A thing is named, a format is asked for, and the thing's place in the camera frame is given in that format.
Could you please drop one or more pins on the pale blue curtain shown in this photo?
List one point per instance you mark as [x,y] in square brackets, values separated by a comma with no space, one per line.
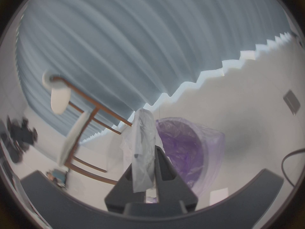
[131,44]

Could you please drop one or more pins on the white trash bin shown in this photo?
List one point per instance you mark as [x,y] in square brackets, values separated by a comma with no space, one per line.
[200,151]

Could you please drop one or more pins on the clear plastic wrapper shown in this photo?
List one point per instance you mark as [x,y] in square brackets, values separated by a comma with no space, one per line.
[143,147]

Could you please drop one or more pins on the purple plastic bag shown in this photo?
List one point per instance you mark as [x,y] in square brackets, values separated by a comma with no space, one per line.
[181,151]

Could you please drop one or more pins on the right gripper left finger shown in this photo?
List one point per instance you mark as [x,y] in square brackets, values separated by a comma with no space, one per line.
[119,192]

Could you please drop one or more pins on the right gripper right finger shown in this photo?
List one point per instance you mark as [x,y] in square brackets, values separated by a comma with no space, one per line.
[174,187]

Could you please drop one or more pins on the white cushioned wooden chair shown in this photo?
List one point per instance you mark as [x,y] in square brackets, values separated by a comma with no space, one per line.
[58,99]

